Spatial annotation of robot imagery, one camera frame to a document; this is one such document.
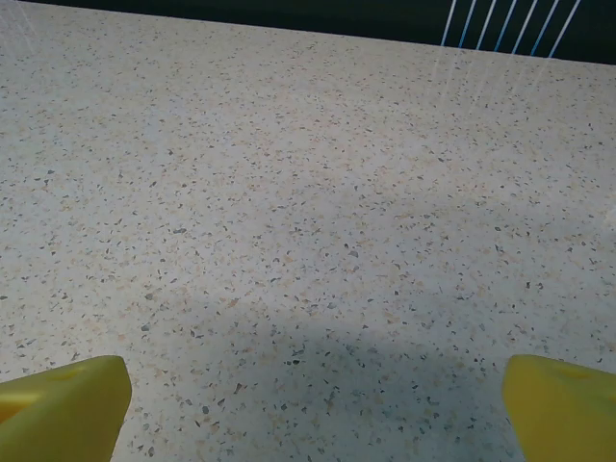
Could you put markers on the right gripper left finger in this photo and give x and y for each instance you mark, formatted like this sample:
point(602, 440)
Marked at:
point(62, 409)

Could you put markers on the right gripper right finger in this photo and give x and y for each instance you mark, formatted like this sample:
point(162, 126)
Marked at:
point(568, 414)

